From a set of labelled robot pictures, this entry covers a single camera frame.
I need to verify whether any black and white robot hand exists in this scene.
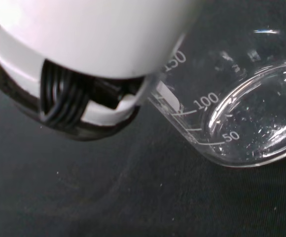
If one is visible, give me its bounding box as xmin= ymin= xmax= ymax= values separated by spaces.
xmin=0 ymin=0 xmax=200 ymax=142

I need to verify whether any black bench cloth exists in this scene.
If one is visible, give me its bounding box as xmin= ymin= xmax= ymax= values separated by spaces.
xmin=0 ymin=0 xmax=286 ymax=237

